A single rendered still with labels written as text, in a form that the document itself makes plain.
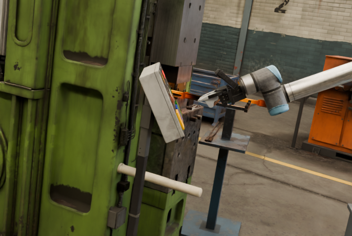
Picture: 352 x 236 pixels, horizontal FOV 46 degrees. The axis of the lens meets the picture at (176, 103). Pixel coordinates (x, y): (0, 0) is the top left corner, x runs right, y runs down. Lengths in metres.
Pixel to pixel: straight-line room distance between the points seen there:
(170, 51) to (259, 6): 8.11
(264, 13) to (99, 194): 8.38
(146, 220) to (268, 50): 7.97
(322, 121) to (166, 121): 4.19
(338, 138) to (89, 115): 4.01
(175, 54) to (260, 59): 8.01
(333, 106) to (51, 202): 4.04
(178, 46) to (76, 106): 0.62
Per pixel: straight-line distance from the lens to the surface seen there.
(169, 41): 2.19
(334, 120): 5.65
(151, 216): 2.45
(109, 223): 2.25
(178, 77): 2.25
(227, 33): 10.45
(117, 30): 2.03
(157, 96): 1.61
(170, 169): 2.30
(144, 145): 1.82
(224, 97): 1.88
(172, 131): 1.64
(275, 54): 10.02
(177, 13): 2.18
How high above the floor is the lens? 1.39
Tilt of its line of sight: 11 degrees down
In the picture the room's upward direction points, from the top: 9 degrees clockwise
